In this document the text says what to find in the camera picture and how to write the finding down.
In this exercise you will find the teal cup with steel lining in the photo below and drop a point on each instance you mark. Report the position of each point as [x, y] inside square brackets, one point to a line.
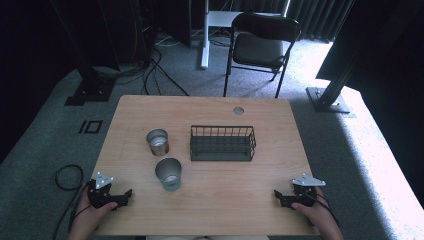
[168, 175]

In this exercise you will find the black metal stand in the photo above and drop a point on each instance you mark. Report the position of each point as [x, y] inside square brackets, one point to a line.
[91, 90]
[328, 100]

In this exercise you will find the black tape square outline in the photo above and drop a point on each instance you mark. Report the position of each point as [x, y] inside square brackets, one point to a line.
[89, 127]

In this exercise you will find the black folding chair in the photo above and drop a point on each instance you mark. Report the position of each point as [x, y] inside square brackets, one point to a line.
[258, 50]

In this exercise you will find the grey round table grommet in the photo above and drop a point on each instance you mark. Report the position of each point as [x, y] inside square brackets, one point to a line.
[238, 110]

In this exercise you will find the black tape strip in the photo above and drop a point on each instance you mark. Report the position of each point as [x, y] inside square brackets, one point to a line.
[82, 127]

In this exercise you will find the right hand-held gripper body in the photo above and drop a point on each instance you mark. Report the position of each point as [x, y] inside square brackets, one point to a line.
[305, 195]

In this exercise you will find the person's left hand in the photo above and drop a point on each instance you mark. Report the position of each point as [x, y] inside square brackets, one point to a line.
[88, 218]

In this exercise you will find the small steel cup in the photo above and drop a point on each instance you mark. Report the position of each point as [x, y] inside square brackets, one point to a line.
[157, 143]

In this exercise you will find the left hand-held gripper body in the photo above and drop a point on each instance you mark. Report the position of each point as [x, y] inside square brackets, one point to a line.
[100, 196]

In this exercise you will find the dark equipment rack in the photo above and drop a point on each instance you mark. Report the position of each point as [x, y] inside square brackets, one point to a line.
[166, 20]

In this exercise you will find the person's right hand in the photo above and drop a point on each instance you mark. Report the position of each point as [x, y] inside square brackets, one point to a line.
[316, 213]

